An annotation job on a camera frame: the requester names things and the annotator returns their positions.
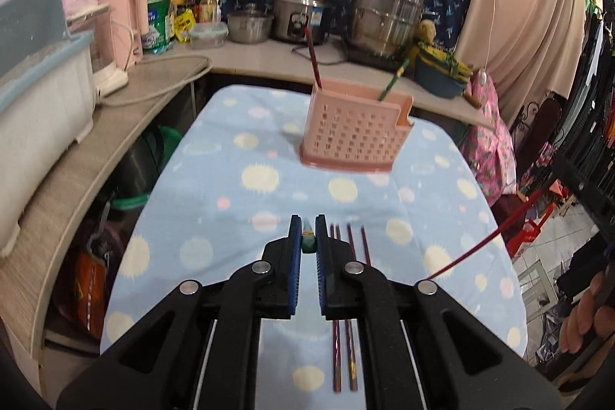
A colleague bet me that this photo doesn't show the white power cable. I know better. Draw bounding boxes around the white power cable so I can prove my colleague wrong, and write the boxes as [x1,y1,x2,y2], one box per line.
[98,53,214,107]

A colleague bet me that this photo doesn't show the red plastic stool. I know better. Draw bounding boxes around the red plastic stool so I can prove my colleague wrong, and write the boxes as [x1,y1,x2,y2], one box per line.
[507,182,570,257]

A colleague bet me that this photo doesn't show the green tin can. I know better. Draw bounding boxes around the green tin can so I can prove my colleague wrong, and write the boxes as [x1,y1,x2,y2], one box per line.
[146,0,175,55]

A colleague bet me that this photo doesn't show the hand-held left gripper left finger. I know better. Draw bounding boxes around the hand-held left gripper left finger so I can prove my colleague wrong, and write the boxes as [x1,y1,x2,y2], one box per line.
[57,214,303,410]

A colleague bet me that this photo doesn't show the black induction cooktop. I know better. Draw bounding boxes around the black induction cooktop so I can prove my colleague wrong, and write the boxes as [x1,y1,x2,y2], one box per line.
[336,40,419,72]

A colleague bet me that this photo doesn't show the steel rice cooker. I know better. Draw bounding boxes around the steel rice cooker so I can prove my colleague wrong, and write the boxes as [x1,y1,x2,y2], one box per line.
[274,0,332,46]

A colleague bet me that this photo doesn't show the dark wooden chair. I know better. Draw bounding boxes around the dark wooden chair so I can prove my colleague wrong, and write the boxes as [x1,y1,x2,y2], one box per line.
[516,98,563,180]

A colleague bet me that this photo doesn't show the clear plastic food container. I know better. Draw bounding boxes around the clear plastic food container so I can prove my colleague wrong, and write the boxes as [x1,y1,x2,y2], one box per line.
[189,22,229,51]

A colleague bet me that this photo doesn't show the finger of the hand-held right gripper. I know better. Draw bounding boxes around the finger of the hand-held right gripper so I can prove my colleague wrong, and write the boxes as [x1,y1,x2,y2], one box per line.
[550,143,615,247]

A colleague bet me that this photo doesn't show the person's right hand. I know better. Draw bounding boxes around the person's right hand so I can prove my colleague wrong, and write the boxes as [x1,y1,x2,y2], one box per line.
[560,271,611,354]

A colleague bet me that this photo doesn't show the yellow packet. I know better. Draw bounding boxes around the yellow packet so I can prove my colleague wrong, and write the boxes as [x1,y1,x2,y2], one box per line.
[174,9,198,43]

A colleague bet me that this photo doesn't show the blue dotted printed blanket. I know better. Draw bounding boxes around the blue dotted printed blanket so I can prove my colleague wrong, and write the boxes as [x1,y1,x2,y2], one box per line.
[98,84,529,410]

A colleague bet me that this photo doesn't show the grey-blue perforated lid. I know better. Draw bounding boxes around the grey-blue perforated lid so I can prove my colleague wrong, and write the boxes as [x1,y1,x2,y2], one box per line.
[0,0,68,55]

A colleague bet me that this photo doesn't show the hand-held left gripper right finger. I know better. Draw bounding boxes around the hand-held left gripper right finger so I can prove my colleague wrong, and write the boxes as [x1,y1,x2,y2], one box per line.
[314,214,563,410]

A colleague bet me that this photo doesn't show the green plastic bucket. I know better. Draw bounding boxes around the green plastic bucket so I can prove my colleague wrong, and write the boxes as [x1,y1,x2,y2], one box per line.
[110,124,183,211]

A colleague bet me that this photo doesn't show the green yellow vegetables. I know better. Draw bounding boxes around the green yellow vegetables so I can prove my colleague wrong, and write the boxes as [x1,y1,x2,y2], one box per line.
[408,45,474,79]

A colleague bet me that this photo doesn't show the white dish drainer tub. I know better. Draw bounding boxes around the white dish drainer tub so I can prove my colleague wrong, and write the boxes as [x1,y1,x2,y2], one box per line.
[0,30,97,257]

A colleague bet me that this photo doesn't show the blue plastic basin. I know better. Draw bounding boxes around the blue plastic basin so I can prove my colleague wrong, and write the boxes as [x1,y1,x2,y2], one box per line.
[414,52,474,100]

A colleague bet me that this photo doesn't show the brown chopstick gold band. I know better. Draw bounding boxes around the brown chopstick gold band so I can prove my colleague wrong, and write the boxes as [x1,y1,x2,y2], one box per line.
[335,224,359,392]
[329,224,341,393]

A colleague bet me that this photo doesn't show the tan lumpy root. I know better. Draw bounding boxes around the tan lumpy root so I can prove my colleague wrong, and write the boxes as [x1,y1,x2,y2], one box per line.
[416,20,437,50]

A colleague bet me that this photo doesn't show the steel pot with lid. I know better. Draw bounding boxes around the steel pot with lid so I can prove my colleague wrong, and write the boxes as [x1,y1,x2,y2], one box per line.
[227,3,274,45]

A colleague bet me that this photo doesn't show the red chopstick black band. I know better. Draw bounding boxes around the red chopstick black band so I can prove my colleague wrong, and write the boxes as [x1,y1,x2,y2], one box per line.
[429,190,549,282]
[305,27,324,89]

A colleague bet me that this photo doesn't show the pink floral cloth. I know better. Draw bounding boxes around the pink floral cloth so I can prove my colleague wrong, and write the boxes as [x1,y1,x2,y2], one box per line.
[459,76,517,204]

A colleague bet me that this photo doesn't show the orange plastic bag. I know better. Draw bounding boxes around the orange plastic bag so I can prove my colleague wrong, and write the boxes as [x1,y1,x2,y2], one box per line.
[53,218,116,339]

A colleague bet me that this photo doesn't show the grey wooden counter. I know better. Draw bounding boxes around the grey wooden counter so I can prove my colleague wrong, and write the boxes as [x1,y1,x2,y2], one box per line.
[0,38,500,344]

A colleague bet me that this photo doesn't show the pink perforated utensil basket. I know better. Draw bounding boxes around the pink perforated utensil basket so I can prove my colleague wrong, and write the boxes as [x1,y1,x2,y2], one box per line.
[298,82,415,173]

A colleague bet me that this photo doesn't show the dark hanging clothes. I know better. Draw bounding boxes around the dark hanging clothes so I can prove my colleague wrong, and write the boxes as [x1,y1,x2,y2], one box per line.
[562,2,615,171]

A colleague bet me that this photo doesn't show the stacked steel steamer pot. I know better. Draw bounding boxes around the stacked steel steamer pot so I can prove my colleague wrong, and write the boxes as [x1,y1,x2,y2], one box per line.
[347,0,428,58]

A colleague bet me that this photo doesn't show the white small kitchen appliance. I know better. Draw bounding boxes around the white small kitchen appliance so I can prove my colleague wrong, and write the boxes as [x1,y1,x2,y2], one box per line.
[67,4,131,98]

